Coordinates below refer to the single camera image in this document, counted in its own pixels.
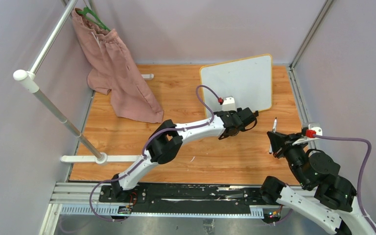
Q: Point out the yellow framed whiteboard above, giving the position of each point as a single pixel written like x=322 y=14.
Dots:
x=248 y=81

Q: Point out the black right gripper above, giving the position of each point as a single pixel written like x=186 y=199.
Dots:
x=277 y=141

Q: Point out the pink cloth garment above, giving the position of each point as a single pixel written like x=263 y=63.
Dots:
x=114 y=72

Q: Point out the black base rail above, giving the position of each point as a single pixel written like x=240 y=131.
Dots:
x=207 y=201

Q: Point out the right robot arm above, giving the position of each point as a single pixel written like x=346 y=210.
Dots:
x=339 y=210

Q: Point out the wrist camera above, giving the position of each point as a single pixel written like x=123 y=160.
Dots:
x=309 y=133
x=227 y=103

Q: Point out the green clothes hanger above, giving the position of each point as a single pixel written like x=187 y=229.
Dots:
x=92 y=17

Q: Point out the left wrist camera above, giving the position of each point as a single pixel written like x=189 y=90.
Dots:
x=227 y=103

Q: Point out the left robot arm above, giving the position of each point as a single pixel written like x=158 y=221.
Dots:
x=164 y=144

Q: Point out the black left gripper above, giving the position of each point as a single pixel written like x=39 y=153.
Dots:
x=238 y=109

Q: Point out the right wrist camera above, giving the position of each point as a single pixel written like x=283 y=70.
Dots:
x=309 y=133

